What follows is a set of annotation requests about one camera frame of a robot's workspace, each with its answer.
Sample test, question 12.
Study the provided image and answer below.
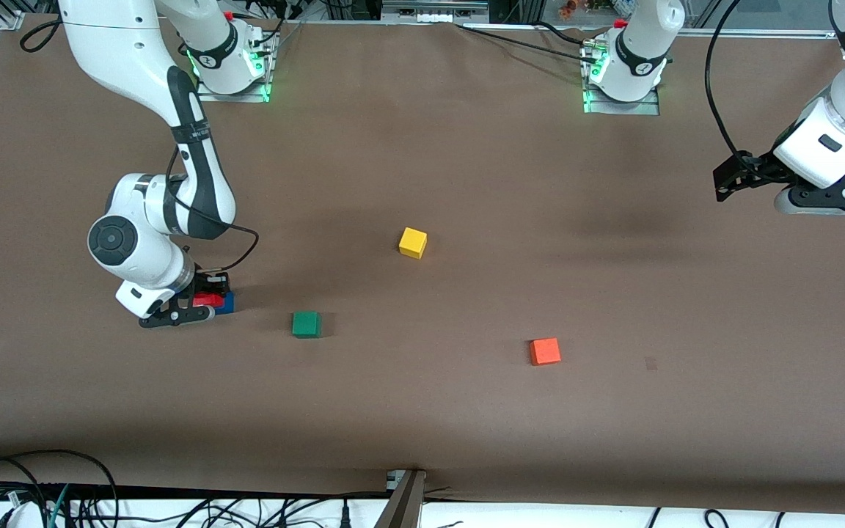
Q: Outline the yellow cube block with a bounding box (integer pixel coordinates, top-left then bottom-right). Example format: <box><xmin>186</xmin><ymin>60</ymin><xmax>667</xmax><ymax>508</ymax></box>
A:
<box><xmin>398</xmin><ymin>227</ymin><xmax>428</xmax><ymax>260</ymax></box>

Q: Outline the orange cube block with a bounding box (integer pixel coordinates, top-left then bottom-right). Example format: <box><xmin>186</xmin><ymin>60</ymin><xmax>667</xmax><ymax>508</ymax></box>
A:
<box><xmin>529</xmin><ymin>337</ymin><xmax>562</xmax><ymax>366</ymax></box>

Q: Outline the grey power strip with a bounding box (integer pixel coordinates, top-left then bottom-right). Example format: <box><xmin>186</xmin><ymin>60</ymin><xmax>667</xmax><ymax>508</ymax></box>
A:
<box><xmin>382</xmin><ymin>0</ymin><xmax>489</xmax><ymax>23</ymax></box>

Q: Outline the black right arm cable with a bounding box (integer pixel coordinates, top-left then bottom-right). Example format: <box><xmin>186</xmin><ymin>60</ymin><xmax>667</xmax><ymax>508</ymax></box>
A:
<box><xmin>21</xmin><ymin>18</ymin><xmax>260</xmax><ymax>276</ymax></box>

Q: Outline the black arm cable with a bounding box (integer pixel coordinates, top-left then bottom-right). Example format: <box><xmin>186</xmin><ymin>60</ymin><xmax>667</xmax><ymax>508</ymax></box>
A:
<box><xmin>705</xmin><ymin>0</ymin><xmax>755</xmax><ymax>161</ymax></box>
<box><xmin>21</xmin><ymin>18</ymin><xmax>260</xmax><ymax>276</ymax></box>

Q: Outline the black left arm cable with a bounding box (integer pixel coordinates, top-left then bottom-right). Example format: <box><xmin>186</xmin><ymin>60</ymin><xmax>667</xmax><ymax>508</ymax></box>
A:
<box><xmin>705</xmin><ymin>0</ymin><xmax>755</xmax><ymax>161</ymax></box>

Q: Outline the aluminium frame rail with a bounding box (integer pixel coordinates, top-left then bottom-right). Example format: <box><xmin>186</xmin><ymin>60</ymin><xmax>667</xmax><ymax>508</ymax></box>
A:
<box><xmin>668</xmin><ymin>28</ymin><xmax>834</xmax><ymax>39</ymax></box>

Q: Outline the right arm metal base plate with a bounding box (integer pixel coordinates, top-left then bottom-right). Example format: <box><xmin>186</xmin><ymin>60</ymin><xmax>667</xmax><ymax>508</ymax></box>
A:
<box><xmin>195</xmin><ymin>33</ymin><xmax>277</xmax><ymax>103</ymax></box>

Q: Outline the black looping floor cable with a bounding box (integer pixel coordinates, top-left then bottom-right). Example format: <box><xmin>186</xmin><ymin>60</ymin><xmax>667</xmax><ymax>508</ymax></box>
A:
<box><xmin>0</xmin><ymin>450</ymin><xmax>119</xmax><ymax>528</ymax></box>

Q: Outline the short black table cable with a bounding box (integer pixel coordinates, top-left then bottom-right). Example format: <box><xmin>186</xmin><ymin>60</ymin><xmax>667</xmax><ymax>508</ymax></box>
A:
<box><xmin>536</xmin><ymin>21</ymin><xmax>592</xmax><ymax>46</ymax></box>

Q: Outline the long black table cable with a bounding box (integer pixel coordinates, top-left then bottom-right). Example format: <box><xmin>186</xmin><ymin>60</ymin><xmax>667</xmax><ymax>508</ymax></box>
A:
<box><xmin>456</xmin><ymin>24</ymin><xmax>599</xmax><ymax>65</ymax></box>

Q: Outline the teal cable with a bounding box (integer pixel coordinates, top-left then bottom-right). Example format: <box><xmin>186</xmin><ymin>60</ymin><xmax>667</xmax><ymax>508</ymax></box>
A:
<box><xmin>47</xmin><ymin>484</ymin><xmax>71</xmax><ymax>528</ymax></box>

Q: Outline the grey metal post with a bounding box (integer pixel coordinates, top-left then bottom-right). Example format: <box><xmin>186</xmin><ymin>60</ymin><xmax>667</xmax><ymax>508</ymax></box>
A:
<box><xmin>375</xmin><ymin>469</ymin><xmax>427</xmax><ymax>528</ymax></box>

